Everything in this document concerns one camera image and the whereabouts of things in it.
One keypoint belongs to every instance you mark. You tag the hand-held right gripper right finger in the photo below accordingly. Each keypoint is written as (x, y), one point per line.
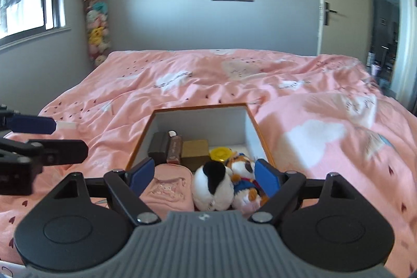
(265, 175)

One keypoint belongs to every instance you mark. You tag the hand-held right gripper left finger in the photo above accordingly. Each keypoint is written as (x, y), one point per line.
(143, 173)

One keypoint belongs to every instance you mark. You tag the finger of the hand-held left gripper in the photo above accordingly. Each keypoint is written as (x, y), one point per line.
(32, 125)
(65, 151)

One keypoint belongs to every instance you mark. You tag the calico cat plush blue outfit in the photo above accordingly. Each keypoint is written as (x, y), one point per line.
(242, 167)

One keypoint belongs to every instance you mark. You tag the pink pouch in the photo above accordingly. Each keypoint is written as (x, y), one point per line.
(169, 186)

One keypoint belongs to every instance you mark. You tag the reddish brown case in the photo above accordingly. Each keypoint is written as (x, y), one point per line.
(175, 149)

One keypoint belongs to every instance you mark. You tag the yellow tape measure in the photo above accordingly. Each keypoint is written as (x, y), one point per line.
(220, 154)

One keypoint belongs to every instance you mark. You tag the olive box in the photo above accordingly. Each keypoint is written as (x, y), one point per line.
(194, 149)

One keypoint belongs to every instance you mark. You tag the orange cardboard box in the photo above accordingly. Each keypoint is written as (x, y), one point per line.
(202, 125)

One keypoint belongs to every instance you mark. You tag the pink printed blanket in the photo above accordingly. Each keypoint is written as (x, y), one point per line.
(325, 108)

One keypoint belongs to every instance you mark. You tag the column of plush toys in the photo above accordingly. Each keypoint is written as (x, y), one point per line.
(97, 33)

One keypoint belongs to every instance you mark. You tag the white bin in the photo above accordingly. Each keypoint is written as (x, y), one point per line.
(376, 70)

